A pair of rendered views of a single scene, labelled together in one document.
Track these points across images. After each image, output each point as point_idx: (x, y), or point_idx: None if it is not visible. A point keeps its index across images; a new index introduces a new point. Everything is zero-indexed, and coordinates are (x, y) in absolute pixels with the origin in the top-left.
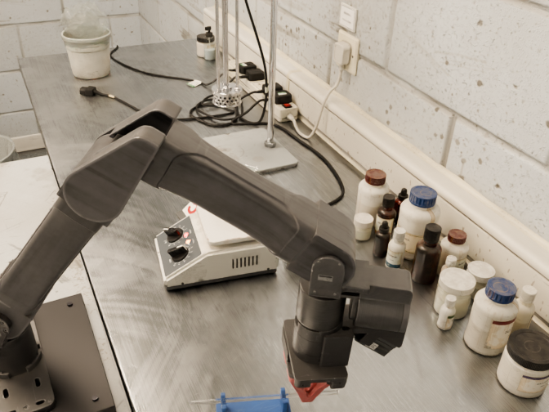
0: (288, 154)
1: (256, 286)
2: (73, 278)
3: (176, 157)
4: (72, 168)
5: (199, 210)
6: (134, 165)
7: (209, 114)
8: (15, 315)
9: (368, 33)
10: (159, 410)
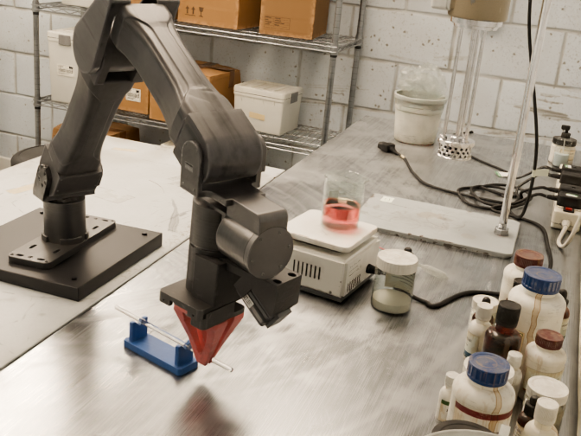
0: (509, 246)
1: (305, 302)
2: (180, 232)
3: (127, 18)
4: (289, 182)
5: (307, 212)
6: (99, 17)
7: (475, 195)
8: (54, 170)
9: None
10: (105, 316)
